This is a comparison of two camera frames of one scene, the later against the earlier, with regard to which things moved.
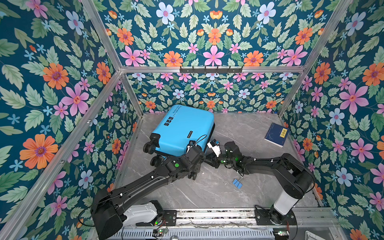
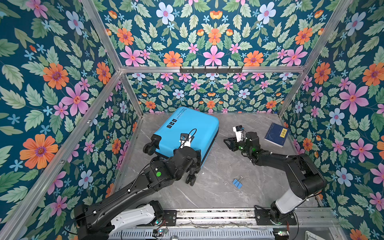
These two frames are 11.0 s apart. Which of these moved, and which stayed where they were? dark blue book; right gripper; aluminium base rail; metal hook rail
Moved: right gripper
Stayed: metal hook rail; aluminium base rail; dark blue book
